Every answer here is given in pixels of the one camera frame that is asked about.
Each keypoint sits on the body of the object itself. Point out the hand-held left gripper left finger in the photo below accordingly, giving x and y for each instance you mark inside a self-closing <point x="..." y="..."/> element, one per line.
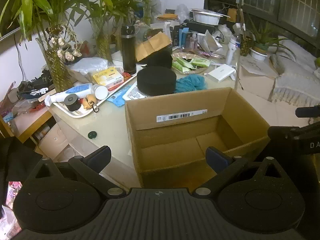
<point x="102" y="155"/>

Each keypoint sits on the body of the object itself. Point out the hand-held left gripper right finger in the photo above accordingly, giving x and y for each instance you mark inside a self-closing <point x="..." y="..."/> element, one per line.
<point x="216" y="158"/>

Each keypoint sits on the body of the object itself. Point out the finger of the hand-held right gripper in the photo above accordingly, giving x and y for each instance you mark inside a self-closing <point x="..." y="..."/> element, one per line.
<point x="307" y="111"/>

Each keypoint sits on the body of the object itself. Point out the blue packet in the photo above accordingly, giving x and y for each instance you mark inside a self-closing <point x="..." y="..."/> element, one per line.
<point x="116" y="98"/>

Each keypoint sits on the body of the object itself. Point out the brown cardboard box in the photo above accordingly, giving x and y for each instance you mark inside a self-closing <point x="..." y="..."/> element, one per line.
<point x="175" y="110"/>

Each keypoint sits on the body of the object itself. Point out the teal mesh bath sponge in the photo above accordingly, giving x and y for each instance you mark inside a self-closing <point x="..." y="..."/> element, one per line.
<point x="191" y="83"/>

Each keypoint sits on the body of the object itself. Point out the black round soft hat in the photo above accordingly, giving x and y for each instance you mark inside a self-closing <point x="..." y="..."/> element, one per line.
<point x="156" y="81"/>
<point x="160" y="61"/>

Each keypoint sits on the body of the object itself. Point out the dark green round lid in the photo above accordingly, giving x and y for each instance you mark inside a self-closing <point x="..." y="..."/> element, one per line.
<point x="92" y="135"/>

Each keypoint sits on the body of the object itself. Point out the grey bedding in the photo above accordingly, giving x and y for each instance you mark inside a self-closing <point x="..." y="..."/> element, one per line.
<point x="292" y="72"/>

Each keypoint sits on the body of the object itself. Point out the white tray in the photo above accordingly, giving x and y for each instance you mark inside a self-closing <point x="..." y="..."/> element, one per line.
<point x="82" y="112"/>

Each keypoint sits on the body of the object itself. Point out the yellow-green pillow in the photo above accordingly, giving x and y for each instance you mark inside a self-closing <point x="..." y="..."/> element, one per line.
<point x="318" y="62"/>

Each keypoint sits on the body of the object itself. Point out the white drawer box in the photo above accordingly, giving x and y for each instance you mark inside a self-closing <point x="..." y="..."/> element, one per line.
<point x="53" y="140"/>

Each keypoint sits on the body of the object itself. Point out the small black round speaker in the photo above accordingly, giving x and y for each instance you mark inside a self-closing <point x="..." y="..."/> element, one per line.
<point x="71" y="101"/>

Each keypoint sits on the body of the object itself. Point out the white round jar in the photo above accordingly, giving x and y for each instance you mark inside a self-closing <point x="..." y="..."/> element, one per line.
<point x="100" y="92"/>

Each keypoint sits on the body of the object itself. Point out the white and blue tube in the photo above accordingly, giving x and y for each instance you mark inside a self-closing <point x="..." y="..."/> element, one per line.
<point x="72" y="92"/>

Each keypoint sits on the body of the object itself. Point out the white paper sheet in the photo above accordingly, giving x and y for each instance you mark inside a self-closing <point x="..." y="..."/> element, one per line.
<point x="255" y="66"/>

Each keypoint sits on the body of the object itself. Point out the aloe in white pot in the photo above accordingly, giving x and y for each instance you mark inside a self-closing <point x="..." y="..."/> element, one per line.
<point x="258" y="52"/>

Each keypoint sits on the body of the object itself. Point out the yellow medicine box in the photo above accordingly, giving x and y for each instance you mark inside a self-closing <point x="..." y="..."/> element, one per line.
<point x="107" y="76"/>

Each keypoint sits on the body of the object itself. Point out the wooden side shelf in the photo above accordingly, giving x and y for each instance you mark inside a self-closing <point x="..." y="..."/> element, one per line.
<point x="30" y="122"/>

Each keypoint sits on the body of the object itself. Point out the red packet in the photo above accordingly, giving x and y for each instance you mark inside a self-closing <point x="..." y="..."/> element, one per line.
<point x="126" y="75"/>

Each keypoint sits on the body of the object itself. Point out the white rectangular adapter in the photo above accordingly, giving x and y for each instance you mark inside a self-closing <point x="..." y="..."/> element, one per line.
<point x="221" y="72"/>

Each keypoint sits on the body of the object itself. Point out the white plastic bag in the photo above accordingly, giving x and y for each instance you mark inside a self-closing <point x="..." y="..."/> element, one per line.
<point x="88" y="66"/>

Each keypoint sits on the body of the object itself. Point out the round woven plate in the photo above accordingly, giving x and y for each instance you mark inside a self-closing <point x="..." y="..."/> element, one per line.
<point x="193" y="71"/>

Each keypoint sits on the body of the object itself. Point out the lucky bamboo in glass vase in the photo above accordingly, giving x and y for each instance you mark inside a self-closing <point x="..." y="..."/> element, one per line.
<point x="103" y="45"/>
<point x="147" y="7"/>
<point x="58" y="72"/>

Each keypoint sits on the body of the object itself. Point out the pink printed bag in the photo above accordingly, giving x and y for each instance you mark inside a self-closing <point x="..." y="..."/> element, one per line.
<point x="13" y="188"/>

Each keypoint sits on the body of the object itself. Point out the black and white sneakers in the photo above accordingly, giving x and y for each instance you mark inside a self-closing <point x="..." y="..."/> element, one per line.
<point x="37" y="83"/>

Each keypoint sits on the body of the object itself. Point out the wide green wet wipe pack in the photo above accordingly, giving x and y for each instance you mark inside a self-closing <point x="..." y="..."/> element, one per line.
<point x="200" y="62"/>

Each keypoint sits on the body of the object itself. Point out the narrow green wet wipe pack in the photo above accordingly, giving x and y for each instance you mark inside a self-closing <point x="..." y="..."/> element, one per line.
<point x="185" y="63"/>
<point x="178" y="67"/>

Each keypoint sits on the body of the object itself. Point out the black thermos bottle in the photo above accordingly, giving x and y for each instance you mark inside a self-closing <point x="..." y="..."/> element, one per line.
<point x="128" y="52"/>

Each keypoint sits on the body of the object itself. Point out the dark window grille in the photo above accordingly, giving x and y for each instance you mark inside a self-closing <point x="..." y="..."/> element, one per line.
<point x="282" y="2"/>

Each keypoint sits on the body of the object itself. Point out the white crumpled paper bag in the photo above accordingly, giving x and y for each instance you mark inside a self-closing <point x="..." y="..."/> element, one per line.
<point x="212" y="43"/>

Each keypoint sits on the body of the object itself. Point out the dried flower bunch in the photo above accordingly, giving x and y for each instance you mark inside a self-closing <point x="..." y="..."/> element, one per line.
<point x="63" y="46"/>

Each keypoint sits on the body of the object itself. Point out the brown paper bag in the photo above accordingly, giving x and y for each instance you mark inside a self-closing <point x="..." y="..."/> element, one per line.
<point x="152" y="46"/>

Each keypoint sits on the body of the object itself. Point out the pink bottle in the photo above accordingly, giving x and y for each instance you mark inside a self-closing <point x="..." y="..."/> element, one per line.
<point x="194" y="40"/>

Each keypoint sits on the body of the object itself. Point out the brown paper envelope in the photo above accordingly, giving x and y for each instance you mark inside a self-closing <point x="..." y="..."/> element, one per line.
<point x="232" y="15"/>

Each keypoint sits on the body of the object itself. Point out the blue carton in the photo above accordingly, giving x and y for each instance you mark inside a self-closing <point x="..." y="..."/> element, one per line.
<point x="186" y="38"/>

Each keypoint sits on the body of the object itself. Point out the black carton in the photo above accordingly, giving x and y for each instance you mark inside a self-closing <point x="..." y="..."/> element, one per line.
<point x="175" y="38"/>

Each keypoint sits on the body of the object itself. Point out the black flat box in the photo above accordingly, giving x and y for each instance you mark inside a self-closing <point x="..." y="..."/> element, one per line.
<point x="197" y="27"/>

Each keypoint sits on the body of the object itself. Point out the white spray bottle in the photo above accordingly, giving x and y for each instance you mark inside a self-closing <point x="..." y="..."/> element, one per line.
<point x="167" y="30"/>

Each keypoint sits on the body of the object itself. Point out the white food bowl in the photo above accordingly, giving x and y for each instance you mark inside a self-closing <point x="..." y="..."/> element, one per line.
<point x="206" y="17"/>

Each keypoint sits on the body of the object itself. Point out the orange flat packets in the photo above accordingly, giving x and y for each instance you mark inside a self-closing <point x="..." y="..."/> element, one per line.
<point x="168" y="17"/>

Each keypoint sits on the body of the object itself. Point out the clear plastic bag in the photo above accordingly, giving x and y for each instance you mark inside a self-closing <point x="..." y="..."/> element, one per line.
<point x="182" y="10"/>

